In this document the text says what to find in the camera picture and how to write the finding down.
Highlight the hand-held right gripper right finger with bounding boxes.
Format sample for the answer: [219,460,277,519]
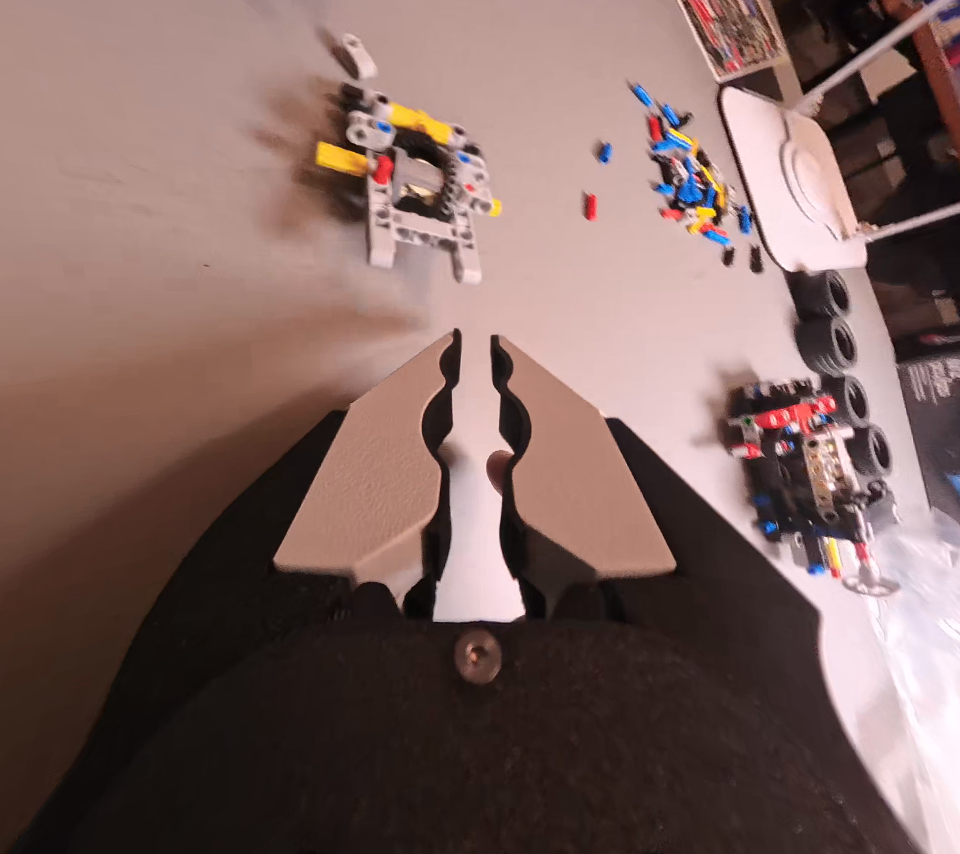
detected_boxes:
[491,335,680,608]

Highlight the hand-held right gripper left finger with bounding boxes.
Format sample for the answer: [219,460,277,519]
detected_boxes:
[273,329,462,604]

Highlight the small grey lego connector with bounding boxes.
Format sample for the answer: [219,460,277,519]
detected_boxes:
[341,33,378,80]

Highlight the grey lego differential assembly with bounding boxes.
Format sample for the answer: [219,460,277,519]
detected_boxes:
[315,82,504,285]

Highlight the black lego car chassis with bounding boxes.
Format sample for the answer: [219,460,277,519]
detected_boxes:
[726,378,901,596]

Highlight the black lego tyre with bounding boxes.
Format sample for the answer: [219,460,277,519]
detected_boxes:
[821,374,871,424]
[795,269,852,319]
[796,318,858,375]
[847,423,894,480]

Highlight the pile of blue yellow lego pins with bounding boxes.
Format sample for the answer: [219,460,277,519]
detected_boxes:
[628,82,755,248]

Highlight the dark lego box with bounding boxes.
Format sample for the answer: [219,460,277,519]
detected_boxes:
[896,355,960,518]

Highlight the white book stand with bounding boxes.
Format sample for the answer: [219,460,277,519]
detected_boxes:
[718,0,960,274]

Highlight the clear plastic bag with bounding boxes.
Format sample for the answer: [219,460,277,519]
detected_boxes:
[862,509,960,854]

